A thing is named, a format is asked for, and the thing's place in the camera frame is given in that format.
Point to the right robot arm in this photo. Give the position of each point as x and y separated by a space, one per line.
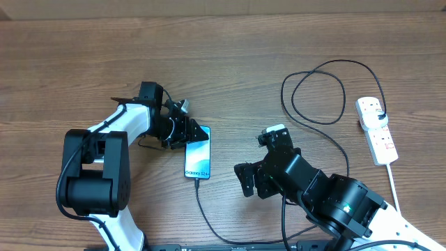
356 217

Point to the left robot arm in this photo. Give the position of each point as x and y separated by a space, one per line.
94 184

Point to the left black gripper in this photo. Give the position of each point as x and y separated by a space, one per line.
185 132

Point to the white power strip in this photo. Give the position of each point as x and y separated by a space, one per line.
380 142

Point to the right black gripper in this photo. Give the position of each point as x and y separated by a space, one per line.
268 188

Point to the white charger plug adapter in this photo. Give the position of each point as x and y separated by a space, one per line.
374 120

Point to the blue Galaxy S24+ smartphone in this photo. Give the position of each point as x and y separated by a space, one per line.
197 158

